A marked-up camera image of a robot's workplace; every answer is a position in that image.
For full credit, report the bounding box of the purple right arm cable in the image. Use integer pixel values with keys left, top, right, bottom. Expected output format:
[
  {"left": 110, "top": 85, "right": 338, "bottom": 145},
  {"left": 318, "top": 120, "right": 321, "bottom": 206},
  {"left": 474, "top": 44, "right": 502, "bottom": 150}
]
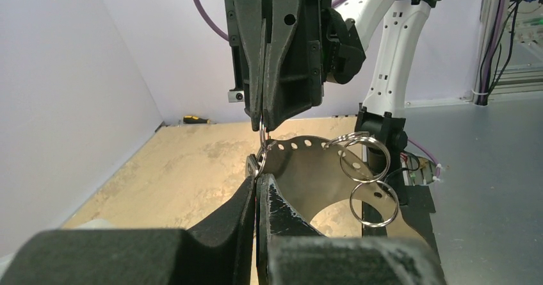
[{"left": 187, "top": 0, "right": 370, "bottom": 43}]

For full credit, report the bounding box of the equipment rack with cables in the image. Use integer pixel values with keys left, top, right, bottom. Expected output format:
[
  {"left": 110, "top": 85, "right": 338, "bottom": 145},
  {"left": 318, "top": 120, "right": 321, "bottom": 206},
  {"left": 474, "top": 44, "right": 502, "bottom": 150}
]
[{"left": 471, "top": 0, "right": 542, "bottom": 106}]

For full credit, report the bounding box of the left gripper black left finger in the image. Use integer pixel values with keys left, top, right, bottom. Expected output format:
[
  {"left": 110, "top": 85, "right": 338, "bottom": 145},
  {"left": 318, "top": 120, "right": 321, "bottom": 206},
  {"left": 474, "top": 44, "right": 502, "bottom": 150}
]
[{"left": 1, "top": 178, "right": 255, "bottom": 284}]

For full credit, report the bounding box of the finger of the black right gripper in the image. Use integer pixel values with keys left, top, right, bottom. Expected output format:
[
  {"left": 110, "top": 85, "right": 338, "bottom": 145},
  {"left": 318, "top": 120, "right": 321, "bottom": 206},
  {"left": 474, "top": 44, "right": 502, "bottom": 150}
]
[
  {"left": 234, "top": 0, "right": 266, "bottom": 131},
  {"left": 262, "top": 0, "right": 324, "bottom": 131}
]

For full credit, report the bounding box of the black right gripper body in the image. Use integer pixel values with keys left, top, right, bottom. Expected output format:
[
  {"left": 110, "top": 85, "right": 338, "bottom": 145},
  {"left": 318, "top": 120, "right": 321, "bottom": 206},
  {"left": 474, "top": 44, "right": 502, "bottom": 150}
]
[{"left": 222, "top": 0, "right": 336, "bottom": 106}]

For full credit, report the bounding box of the metal key organizer plate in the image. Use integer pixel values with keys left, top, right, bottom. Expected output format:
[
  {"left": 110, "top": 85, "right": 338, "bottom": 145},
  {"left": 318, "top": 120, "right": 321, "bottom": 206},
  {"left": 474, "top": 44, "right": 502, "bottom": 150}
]
[{"left": 246, "top": 132, "right": 422, "bottom": 240}]

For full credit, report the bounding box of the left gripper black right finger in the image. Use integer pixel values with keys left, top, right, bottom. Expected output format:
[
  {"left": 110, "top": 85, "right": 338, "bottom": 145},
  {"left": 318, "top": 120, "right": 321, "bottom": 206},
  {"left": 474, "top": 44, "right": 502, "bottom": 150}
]
[{"left": 256, "top": 174, "right": 446, "bottom": 284}]

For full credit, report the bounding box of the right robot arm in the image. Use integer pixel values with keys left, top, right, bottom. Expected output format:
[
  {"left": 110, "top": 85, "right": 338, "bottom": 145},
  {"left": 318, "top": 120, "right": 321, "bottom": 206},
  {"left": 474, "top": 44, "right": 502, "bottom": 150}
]
[{"left": 225, "top": 0, "right": 441, "bottom": 206}]

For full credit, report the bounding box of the yellow black screwdriver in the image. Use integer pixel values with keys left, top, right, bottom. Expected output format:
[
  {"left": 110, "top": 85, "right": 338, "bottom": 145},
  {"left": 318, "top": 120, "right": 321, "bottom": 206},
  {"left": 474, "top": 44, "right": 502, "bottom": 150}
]
[{"left": 182, "top": 115, "right": 211, "bottom": 124}]

